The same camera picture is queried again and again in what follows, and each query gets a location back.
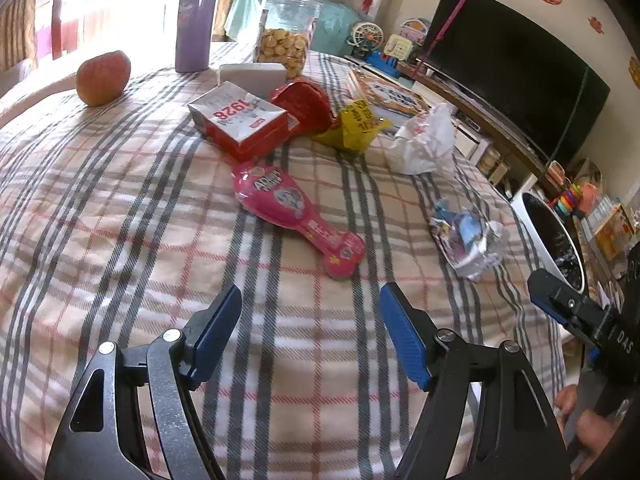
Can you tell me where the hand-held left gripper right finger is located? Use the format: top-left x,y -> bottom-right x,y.
378,282 -> 573,480

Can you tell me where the pink toy house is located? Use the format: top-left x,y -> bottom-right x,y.
397,17 -> 431,56

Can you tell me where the blue wrapper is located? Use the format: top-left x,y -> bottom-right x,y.
430,199 -> 506,281

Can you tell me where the person's right hand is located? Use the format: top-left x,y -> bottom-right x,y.
555,385 -> 628,461

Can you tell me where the white and brown television cabinet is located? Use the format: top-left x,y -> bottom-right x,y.
395,60 -> 551,201

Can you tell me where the pink toy package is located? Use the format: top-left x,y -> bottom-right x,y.
232,160 -> 367,279

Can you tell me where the teal plastic cover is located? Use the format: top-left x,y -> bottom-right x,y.
223,0 -> 373,58

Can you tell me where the colourful thick book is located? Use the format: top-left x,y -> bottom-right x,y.
347,69 -> 433,128

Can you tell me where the colourful stacking ring toy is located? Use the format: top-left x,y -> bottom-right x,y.
550,185 -> 586,218

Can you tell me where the white plastic bag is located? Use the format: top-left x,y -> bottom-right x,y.
386,102 -> 457,176

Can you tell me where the black television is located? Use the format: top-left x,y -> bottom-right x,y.
417,0 -> 612,166

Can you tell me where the red and white carton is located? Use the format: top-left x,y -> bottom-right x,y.
187,81 -> 290,160

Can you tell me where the white ferris wheel toy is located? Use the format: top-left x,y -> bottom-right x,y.
346,21 -> 385,58

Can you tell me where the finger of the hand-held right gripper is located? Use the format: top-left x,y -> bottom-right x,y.
527,269 -> 617,348

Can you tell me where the red apple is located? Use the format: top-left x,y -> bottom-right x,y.
76,50 -> 132,107

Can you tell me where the red snack bag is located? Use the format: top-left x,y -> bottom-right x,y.
268,78 -> 342,138

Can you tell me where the blue toy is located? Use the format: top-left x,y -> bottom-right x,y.
367,52 -> 401,78

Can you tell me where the pale yellow toy box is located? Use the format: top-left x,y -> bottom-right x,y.
384,34 -> 413,63

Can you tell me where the clear cookie jar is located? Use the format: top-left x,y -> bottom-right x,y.
253,0 -> 324,80

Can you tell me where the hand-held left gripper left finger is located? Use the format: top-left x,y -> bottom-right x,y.
44,284 -> 243,480

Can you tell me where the white foam block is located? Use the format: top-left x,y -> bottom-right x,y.
218,63 -> 287,98

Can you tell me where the yellow wrapper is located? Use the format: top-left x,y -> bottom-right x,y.
311,99 -> 393,153

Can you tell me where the purple drink bottle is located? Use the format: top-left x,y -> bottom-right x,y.
174,0 -> 222,73

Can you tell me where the white bin with black liner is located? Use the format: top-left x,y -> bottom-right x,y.
510,192 -> 587,293

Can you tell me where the yellow cardboard box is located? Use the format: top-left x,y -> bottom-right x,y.
595,202 -> 636,261

